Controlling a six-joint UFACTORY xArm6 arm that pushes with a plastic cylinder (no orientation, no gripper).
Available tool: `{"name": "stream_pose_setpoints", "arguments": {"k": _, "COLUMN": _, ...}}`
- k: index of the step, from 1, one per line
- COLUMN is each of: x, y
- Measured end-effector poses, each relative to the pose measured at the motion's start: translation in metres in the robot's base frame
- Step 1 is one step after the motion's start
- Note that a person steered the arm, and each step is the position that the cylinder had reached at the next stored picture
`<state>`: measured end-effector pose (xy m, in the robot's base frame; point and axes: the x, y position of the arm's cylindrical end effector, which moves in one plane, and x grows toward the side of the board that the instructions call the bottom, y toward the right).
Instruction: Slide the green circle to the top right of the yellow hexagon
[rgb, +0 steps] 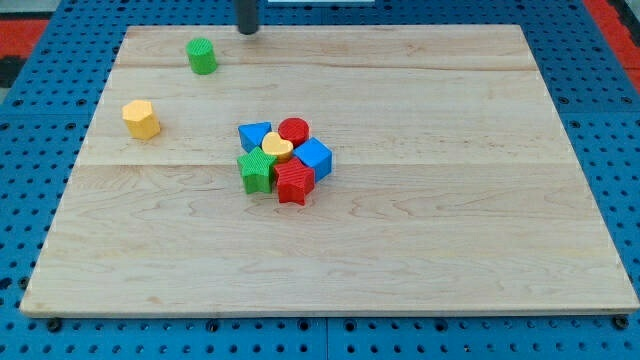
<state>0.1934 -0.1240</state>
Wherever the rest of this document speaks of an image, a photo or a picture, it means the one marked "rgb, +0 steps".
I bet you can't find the yellow hexagon block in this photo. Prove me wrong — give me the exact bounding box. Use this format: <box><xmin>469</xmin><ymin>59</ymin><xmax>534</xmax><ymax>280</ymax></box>
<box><xmin>122</xmin><ymin>100</ymin><xmax>161</xmax><ymax>140</ymax></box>

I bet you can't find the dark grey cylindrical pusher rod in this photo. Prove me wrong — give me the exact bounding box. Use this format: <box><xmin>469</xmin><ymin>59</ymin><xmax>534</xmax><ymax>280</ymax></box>
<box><xmin>235</xmin><ymin>0</ymin><xmax>259</xmax><ymax>35</ymax></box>

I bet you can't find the red cylinder block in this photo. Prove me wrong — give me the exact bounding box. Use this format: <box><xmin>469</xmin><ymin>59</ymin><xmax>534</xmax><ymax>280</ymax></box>
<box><xmin>278</xmin><ymin>117</ymin><xmax>310</xmax><ymax>148</ymax></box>

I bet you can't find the green cylinder block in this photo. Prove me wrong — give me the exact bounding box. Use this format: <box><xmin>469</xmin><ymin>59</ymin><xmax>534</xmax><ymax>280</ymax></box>
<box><xmin>186</xmin><ymin>38</ymin><xmax>218</xmax><ymax>75</ymax></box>

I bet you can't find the blue cube block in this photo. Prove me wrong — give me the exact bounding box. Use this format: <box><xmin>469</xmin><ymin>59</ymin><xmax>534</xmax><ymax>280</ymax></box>
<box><xmin>293</xmin><ymin>137</ymin><xmax>333</xmax><ymax>182</ymax></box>

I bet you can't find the red star block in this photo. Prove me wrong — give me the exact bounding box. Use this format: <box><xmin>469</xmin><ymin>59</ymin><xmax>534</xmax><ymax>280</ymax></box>
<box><xmin>274</xmin><ymin>157</ymin><xmax>315</xmax><ymax>205</ymax></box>

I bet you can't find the yellow heart block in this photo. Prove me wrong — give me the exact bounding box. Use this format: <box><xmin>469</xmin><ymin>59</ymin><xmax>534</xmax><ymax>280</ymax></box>
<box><xmin>261</xmin><ymin>132</ymin><xmax>294</xmax><ymax>163</ymax></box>

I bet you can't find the blue triangle block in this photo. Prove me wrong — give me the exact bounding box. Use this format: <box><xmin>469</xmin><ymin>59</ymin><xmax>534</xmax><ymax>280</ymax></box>
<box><xmin>238</xmin><ymin>122</ymin><xmax>272</xmax><ymax>153</ymax></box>

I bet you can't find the green star block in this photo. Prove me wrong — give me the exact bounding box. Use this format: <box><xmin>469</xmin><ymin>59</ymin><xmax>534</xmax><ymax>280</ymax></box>
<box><xmin>237</xmin><ymin>147</ymin><xmax>277</xmax><ymax>194</ymax></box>

